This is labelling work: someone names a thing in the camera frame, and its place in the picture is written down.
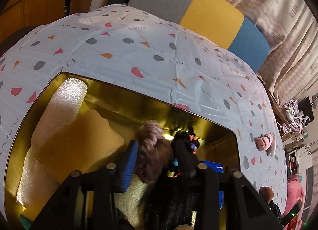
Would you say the pink striped scrunchie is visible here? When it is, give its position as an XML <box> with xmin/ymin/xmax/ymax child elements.
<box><xmin>135</xmin><ymin>120</ymin><xmax>173</xmax><ymax>184</ymax></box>

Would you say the green yellow scouring sponge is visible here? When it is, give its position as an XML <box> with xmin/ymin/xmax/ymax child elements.
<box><xmin>201</xmin><ymin>160</ymin><xmax>225</xmax><ymax>210</ymax></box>

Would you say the black hair piece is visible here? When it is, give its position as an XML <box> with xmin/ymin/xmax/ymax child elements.
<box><xmin>143</xmin><ymin>127</ymin><xmax>200</xmax><ymax>229</ymax></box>

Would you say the yellow sponge block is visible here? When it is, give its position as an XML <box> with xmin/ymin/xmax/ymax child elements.
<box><xmin>24</xmin><ymin>108</ymin><xmax>125</xmax><ymax>220</ymax></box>

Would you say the white towel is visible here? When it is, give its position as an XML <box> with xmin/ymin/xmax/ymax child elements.
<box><xmin>17</xmin><ymin>78</ymin><xmax>87</xmax><ymax>207</ymax></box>

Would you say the brown makeup sponge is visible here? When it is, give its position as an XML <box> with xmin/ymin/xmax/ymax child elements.
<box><xmin>259</xmin><ymin>186</ymin><xmax>274</xmax><ymax>204</ymax></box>

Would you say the white foam sponge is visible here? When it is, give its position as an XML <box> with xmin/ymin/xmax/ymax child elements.
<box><xmin>268</xmin><ymin>136</ymin><xmax>276</xmax><ymax>157</ymax></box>

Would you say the pink towel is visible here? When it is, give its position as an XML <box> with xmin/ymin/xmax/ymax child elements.
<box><xmin>255</xmin><ymin>134</ymin><xmax>273</xmax><ymax>151</ymax></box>

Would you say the pink blanket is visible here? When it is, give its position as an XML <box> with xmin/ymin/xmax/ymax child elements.
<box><xmin>283</xmin><ymin>175</ymin><xmax>304</xmax><ymax>229</ymax></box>

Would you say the gold metal tin box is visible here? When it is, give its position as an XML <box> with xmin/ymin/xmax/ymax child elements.
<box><xmin>4</xmin><ymin>73</ymin><xmax>240</xmax><ymax>229</ymax></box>

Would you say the floral clothes pile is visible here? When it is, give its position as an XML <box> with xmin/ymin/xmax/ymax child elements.
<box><xmin>282</xmin><ymin>100</ymin><xmax>303</xmax><ymax>134</ymax></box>

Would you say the patterned white tablecloth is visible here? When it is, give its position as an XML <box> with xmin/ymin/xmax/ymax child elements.
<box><xmin>1</xmin><ymin>4</ymin><xmax>287</xmax><ymax>210</ymax></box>

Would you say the grey yellow blue chair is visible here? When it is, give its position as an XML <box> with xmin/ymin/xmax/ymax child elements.
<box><xmin>128</xmin><ymin>0</ymin><xmax>270</xmax><ymax>72</ymax></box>

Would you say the beige patterned curtain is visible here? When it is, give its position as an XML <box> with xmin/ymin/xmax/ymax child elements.
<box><xmin>227</xmin><ymin>0</ymin><xmax>317</xmax><ymax>105</ymax></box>

